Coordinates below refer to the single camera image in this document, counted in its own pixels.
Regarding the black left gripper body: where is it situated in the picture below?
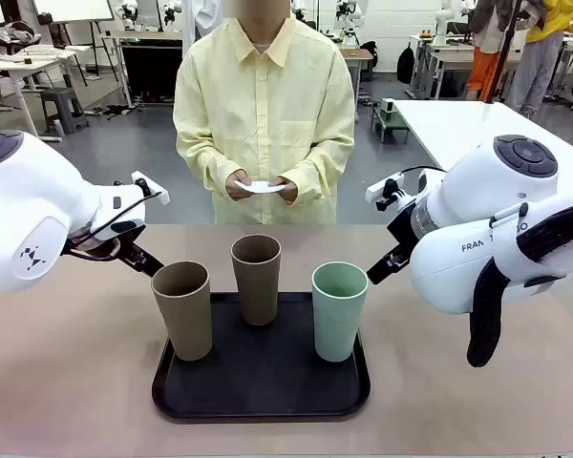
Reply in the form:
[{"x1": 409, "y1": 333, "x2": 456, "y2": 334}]
[{"x1": 107, "y1": 227, "x2": 147, "y2": 263}]

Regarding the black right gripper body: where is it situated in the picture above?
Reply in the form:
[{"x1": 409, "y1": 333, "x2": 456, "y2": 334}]
[{"x1": 385, "y1": 202, "x2": 419, "y2": 254}]

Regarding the brown tall cup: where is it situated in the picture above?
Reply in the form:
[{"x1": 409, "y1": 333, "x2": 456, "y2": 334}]
[
  {"x1": 230, "y1": 233, "x2": 283, "y2": 327},
  {"x1": 151, "y1": 260, "x2": 214, "y2": 363}
]

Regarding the pale green tall cup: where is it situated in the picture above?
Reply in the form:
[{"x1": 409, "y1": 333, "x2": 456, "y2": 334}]
[{"x1": 311, "y1": 261, "x2": 369, "y2": 363}]

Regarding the white paper coaster stack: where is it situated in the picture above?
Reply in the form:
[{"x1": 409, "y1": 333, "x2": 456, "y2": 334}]
[{"x1": 233, "y1": 178, "x2": 286, "y2": 195}]

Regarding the person's left forearm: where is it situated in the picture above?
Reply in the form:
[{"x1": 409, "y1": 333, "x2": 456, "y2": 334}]
[{"x1": 286, "y1": 135, "x2": 356, "y2": 201}]

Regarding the person's right forearm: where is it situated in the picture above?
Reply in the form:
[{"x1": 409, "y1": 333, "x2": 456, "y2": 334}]
[{"x1": 174, "y1": 133, "x2": 250, "y2": 196}]

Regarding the person's right hand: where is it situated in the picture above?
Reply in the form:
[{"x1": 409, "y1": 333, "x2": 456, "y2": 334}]
[{"x1": 224, "y1": 170, "x2": 255, "y2": 201}]

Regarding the person's left hand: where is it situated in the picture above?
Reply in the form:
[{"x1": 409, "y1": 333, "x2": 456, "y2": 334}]
[{"x1": 268, "y1": 176, "x2": 300, "y2": 207}]

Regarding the small green bench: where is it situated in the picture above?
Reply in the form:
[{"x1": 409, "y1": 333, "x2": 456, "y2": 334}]
[{"x1": 371, "y1": 107, "x2": 411, "y2": 144}]

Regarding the grey plastic stool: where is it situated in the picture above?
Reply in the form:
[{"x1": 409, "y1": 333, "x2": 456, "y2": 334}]
[{"x1": 38, "y1": 87, "x2": 90, "y2": 135}]

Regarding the black backpack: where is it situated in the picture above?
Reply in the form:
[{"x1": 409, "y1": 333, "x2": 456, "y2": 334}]
[{"x1": 396, "y1": 42, "x2": 416, "y2": 86}]

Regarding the black plastic tray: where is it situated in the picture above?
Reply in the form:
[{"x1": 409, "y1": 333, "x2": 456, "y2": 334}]
[{"x1": 151, "y1": 291, "x2": 371, "y2": 424}]

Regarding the wooden side table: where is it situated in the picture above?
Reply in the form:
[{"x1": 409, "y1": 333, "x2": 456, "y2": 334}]
[{"x1": 338, "y1": 47, "x2": 374, "y2": 120}]

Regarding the black cabinet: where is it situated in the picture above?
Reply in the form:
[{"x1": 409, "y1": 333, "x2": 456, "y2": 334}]
[{"x1": 118, "y1": 37, "x2": 185, "y2": 104}]

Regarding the person in orange trousers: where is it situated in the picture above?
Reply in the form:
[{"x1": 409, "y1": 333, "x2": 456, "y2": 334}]
[{"x1": 466, "y1": 0, "x2": 510, "y2": 102}]

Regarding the person in yellow shirt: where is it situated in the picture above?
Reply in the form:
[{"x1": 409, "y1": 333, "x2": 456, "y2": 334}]
[{"x1": 172, "y1": 0, "x2": 356, "y2": 226}]

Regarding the black metal pole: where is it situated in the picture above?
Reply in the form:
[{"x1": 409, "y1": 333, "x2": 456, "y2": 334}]
[{"x1": 486, "y1": 0, "x2": 520, "y2": 104}]

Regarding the white office desk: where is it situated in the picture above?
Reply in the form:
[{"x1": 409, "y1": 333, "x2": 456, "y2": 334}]
[{"x1": 0, "y1": 45, "x2": 80, "y2": 142}]

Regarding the person in yellow jacket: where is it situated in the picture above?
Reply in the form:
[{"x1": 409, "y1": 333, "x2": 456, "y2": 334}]
[{"x1": 503, "y1": 0, "x2": 573, "y2": 118}]

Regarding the whiteboard on easel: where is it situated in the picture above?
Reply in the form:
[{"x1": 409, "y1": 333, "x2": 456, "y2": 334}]
[{"x1": 32, "y1": 0, "x2": 115, "y2": 24}]

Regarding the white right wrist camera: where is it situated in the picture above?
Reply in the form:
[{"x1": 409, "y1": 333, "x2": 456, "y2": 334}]
[{"x1": 365, "y1": 172, "x2": 407, "y2": 211}]

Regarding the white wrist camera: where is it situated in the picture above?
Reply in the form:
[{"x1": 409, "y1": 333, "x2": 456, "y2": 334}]
[
  {"x1": 365, "y1": 172, "x2": 407, "y2": 211},
  {"x1": 131, "y1": 170, "x2": 170, "y2": 205}
]

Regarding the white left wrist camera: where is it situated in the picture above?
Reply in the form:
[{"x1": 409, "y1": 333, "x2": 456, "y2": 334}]
[{"x1": 131, "y1": 170, "x2": 170, "y2": 205}]

